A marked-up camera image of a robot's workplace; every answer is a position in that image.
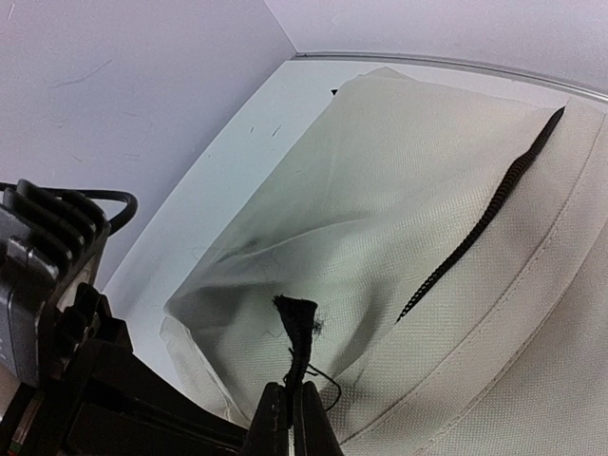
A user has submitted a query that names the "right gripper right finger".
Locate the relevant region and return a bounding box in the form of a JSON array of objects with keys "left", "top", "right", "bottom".
[{"left": 293, "top": 382, "right": 343, "bottom": 456}]

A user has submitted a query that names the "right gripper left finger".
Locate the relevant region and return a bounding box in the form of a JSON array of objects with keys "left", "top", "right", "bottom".
[{"left": 240, "top": 382, "right": 293, "bottom": 456}]

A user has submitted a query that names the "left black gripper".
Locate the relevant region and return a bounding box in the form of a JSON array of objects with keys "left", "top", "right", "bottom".
[{"left": 1, "top": 180, "right": 245, "bottom": 455}]

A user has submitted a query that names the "cream canvas backpack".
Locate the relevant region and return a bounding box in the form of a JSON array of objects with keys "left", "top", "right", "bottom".
[{"left": 161, "top": 68, "right": 607, "bottom": 455}]

